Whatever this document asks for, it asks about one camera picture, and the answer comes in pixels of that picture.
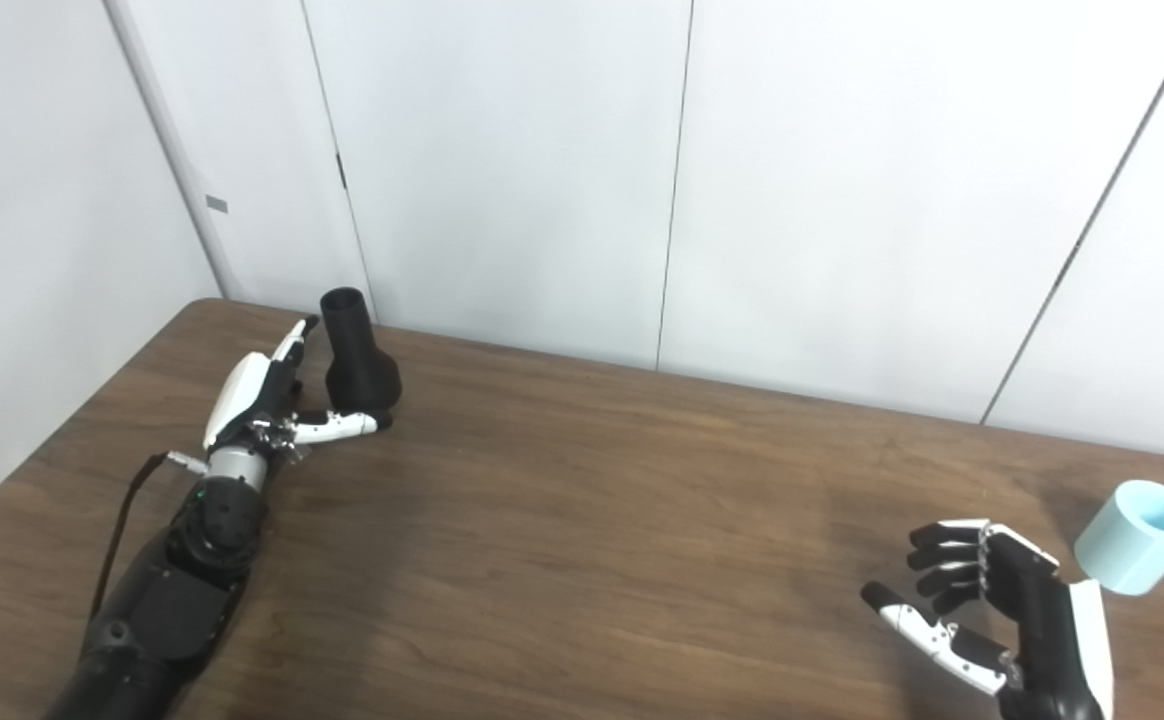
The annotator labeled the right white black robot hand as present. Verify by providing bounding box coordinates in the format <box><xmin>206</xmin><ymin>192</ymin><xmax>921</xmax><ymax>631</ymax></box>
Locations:
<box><xmin>861</xmin><ymin>518</ymin><xmax>1115</xmax><ymax>720</ymax></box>

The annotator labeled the light blue cylinder cup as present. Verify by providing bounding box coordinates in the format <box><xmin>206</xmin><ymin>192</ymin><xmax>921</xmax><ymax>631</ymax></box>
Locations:
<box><xmin>1074</xmin><ymin>480</ymin><xmax>1164</xmax><ymax>597</ymax></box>

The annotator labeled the black funnel-shaped nozzle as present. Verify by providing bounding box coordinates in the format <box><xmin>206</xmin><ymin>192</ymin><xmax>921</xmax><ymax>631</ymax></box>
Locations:
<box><xmin>320</xmin><ymin>287</ymin><xmax>403</xmax><ymax>413</ymax></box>

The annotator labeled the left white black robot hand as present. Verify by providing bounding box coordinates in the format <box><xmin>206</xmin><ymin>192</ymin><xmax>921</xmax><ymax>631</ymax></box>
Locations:
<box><xmin>203</xmin><ymin>315</ymin><xmax>393</xmax><ymax>466</ymax></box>

